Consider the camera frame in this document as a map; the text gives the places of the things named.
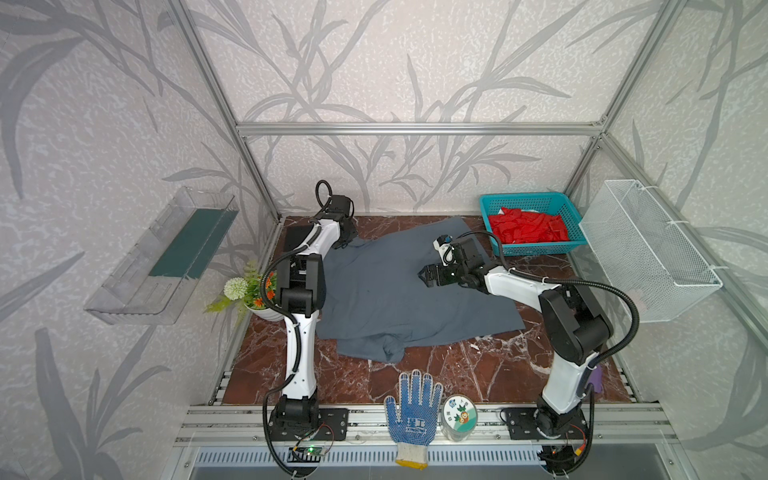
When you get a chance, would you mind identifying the blue dotted work glove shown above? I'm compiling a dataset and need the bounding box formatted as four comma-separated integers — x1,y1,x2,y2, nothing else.
384,370,443,470

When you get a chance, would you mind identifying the potted artificial flower plant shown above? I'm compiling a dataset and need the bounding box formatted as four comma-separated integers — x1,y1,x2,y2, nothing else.
205,261,284,322

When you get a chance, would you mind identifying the white wire mesh basket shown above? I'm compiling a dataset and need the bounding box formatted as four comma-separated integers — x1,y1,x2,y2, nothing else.
580,179,723,323

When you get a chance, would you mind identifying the round tin with cartoon label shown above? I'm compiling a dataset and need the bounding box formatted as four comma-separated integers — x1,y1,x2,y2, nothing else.
440,395,478,442

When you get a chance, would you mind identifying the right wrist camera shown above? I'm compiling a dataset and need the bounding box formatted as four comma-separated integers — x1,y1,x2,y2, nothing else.
433,235,454,266

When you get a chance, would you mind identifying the clear plastic wall shelf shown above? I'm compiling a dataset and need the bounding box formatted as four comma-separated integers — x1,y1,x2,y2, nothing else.
84,187,239,326

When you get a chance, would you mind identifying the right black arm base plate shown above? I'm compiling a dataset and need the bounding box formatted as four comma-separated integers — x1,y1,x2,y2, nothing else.
500,406,589,440

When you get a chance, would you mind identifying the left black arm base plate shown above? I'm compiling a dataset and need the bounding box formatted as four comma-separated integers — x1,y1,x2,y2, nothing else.
267,408,349,441

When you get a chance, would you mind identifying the folded black t shirt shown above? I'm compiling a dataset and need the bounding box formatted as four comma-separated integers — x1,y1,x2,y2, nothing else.
282,225,313,252

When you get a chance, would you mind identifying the red t shirt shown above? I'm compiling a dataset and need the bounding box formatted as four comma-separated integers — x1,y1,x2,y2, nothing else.
488,208,570,245

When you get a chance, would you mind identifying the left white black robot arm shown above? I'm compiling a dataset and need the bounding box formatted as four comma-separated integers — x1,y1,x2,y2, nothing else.
265,180,357,430

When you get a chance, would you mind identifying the grey t shirt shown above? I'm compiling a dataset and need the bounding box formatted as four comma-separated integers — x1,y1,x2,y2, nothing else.
316,217,525,363

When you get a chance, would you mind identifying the green circuit board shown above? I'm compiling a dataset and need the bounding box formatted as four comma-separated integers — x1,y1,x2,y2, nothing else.
289,444,332,463

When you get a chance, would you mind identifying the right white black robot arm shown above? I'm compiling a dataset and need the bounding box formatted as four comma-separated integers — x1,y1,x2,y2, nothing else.
418,231,640,436

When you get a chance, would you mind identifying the purple object by right wall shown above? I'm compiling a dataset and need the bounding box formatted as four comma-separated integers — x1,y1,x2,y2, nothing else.
588,365,604,395

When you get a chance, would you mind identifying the teal plastic basket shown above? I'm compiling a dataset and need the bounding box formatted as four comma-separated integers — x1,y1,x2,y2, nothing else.
479,192,587,257

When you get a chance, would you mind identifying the aluminium front rail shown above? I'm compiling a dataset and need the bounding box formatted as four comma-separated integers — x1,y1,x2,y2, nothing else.
174,402,678,448

